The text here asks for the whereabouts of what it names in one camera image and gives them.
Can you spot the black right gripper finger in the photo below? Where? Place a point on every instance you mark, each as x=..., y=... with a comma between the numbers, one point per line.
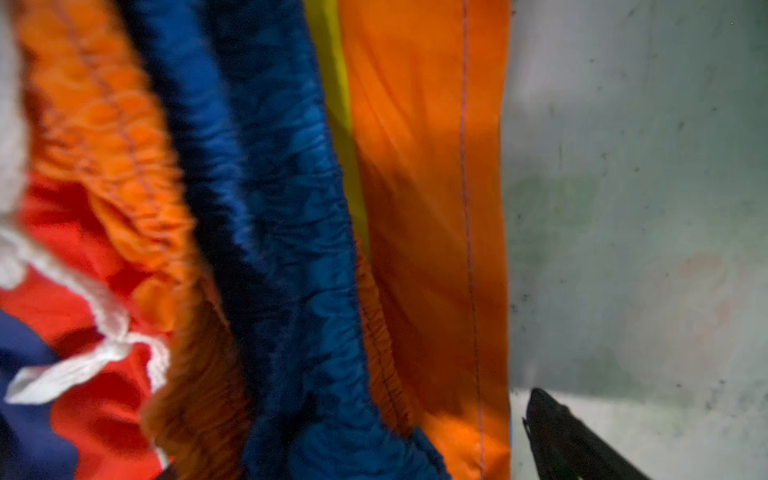
x=563, y=447

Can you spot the colourful striped shorts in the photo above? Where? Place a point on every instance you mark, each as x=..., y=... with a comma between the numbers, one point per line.
x=253, y=240

